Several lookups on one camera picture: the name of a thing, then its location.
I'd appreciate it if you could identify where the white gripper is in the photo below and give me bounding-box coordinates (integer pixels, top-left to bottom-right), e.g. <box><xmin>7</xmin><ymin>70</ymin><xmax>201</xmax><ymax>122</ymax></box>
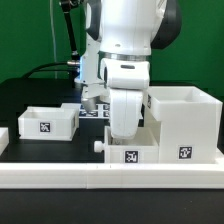
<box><xmin>110</xmin><ymin>89</ymin><xmax>143</xmax><ymax>139</ymax></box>

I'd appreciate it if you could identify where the white drawer front with knob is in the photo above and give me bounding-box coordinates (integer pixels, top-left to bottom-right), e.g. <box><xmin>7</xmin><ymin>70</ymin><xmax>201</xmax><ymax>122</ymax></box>
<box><xmin>94</xmin><ymin>126</ymin><xmax>159</xmax><ymax>164</ymax></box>

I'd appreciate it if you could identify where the white drawer cabinet box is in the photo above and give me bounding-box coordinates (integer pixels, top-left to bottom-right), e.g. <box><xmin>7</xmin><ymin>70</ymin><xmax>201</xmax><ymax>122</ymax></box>
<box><xmin>144</xmin><ymin>86</ymin><xmax>222</xmax><ymax>164</ymax></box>

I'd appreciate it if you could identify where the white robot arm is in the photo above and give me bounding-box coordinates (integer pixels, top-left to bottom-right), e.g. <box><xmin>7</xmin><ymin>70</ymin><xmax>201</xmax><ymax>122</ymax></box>
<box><xmin>80</xmin><ymin>0</ymin><xmax>182</xmax><ymax>139</ymax></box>

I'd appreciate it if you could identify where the white drawer rear with tag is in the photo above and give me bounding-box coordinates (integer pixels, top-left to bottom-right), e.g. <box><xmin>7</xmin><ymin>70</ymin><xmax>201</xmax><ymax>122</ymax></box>
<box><xmin>18</xmin><ymin>107</ymin><xmax>79</xmax><ymax>141</ymax></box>

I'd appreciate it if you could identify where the white base tag plate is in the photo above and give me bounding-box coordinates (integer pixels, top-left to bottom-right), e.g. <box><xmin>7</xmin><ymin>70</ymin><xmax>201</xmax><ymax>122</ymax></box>
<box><xmin>60</xmin><ymin>102</ymin><xmax>112</xmax><ymax>119</ymax></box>

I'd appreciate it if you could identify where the white U-shaped fence wall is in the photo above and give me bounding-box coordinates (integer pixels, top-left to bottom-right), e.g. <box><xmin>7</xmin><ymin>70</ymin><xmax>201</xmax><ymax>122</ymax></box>
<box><xmin>0</xmin><ymin>127</ymin><xmax>224</xmax><ymax>190</ymax></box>

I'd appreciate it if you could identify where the black cable on table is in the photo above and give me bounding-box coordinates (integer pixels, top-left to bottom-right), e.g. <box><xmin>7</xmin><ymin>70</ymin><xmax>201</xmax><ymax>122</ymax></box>
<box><xmin>21</xmin><ymin>62</ymin><xmax>81</xmax><ymax>80</ymax></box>

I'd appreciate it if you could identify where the white hanging cable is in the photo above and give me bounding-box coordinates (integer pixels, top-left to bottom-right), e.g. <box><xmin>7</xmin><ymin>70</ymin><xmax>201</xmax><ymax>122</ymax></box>
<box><xmin>49</xmin><ymin>0</ymin><xmax>58</xmax><ymax>80</ymax></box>

